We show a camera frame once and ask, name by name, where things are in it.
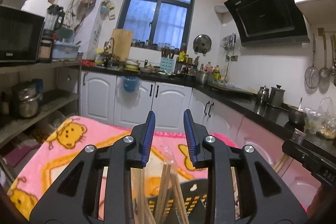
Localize wooden cutting board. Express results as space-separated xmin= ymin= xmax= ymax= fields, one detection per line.
xmin=112 ymin=28 xmax=134 ymax=62

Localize yellow rimmed bowl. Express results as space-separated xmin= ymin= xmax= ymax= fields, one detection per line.
xmin=124 ymin=59 xmax=141 ymax=71

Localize stacked steel pots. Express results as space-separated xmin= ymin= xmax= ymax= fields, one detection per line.
xmin=12 ymin=81 xmax=43 ymax=119

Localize white base cabinets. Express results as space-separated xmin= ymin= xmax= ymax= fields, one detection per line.
xmin=80 ymin=70 xmax=326 ymax=188

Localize steel kettle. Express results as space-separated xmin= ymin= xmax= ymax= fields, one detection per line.
xmin=257 ymin=85 xmax=270 ymax=104

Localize steel lidded canister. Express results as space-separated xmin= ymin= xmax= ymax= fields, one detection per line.
xmin=269 ymin=84 xmax=286 ymax=108

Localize row of spice jars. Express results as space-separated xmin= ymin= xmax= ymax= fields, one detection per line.
xmin=131 ymin=39 xmax=182 ymax=51

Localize steel pot with spoon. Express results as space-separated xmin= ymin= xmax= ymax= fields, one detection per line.
xmin=287 ymin=97 xmax=306 ymax=125

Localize black plastic basket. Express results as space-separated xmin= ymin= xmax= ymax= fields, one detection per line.
xmin=146 ymin=178 xmax=211 ymax=224

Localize clear plastic food bag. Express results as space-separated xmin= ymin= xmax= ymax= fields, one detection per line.
xmin=304 ymin=96 xmax=336 ymax=140

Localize black range hood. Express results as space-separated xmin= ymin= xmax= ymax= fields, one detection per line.
xmin=224 ymin=0 xmax=311 ymax=47

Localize steel stock pot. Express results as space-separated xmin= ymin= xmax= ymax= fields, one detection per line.
xmin=196 ymin=70 xmax=211 ymax=84

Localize dark framed window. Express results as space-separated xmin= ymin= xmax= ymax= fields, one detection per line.
xmin=117 ymin=0 xmax=198 ymax=51

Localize wire mesh skimmer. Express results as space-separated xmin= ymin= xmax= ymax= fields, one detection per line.
xmin=304 ymin=34 xmax=320 ymax=89

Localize blue plastic bag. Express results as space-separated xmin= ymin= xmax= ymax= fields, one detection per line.
xmin=121 ymin=76 xmax=140 ymax=94

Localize metal sink faucet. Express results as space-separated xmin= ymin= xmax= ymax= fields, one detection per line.
xmin=104 ymin=38 xmax=115 ymax=67

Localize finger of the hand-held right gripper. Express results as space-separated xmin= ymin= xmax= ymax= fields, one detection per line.
xmin=282 ymin=139 xmax=324 ymax=175

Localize steel slotted ladle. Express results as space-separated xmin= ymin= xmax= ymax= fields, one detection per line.
xmin=319 ymin=35 xmax=330 ymax=79

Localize light blue dish box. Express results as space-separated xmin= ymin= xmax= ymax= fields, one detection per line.
xmin=52 ymin=40 xmax=81 ymax=61

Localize black microwave oven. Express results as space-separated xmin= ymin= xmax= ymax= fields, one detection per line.
xmin=0 ymin=5 xmax=46 ymax=65

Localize black kitchen countertop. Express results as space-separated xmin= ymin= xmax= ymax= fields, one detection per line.
xmin=81 ymin=64 xmax=336 ymax=159

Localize pink bear printed blanket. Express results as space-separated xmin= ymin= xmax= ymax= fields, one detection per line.
xmin=7 ymin=115 xmax=307 ymax=222

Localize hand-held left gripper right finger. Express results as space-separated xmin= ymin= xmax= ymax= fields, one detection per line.
xmin=183 ymin=109 xmax=307 ymax=224

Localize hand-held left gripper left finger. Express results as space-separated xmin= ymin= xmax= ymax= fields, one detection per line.
xmin=29 ymin=111 xmax=156 ymax=224

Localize wooden storage shelf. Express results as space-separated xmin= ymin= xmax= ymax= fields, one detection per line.
xmin=0 ymin=61 xmax=82 ymax=149

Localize black blender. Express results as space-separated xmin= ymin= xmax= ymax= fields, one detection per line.
xmin=39 ymin=4 xmax=66 ymax=61

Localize steel pot lid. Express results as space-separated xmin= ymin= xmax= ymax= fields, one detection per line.
xmin=193 ymin=34 xmax=212 ymax=53

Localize light blue knife block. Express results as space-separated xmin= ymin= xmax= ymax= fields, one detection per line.
xmin=160 ymin=48 xmax=178 ymax=74

